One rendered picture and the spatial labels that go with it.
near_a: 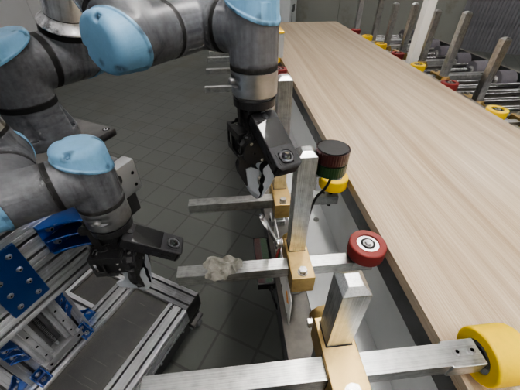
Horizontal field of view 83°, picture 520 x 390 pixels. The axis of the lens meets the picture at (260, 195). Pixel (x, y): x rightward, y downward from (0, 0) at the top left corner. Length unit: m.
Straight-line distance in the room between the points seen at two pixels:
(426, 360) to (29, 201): 0.58
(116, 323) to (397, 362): 1.17
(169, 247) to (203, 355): 0.98
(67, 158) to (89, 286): 1.18
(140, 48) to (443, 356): 0.56
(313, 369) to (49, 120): 0.72
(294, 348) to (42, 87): 0.79
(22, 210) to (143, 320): 0.98
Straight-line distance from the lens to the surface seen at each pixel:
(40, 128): 0.82
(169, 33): 0.45
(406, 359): 0.50
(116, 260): 0.60
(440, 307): 0.65
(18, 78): 0.79
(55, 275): 0.95
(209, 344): 1.53
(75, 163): 0.47
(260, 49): 0.46
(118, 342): 1.40
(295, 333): 0.76
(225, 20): 0.47
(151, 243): 0.58
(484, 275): 0.74
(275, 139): 0.47
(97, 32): 0.42
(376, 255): 0.66
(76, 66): 0.84
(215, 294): 1.65
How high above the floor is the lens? 1.39
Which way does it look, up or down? 40 degrees down
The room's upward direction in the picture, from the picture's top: straight up
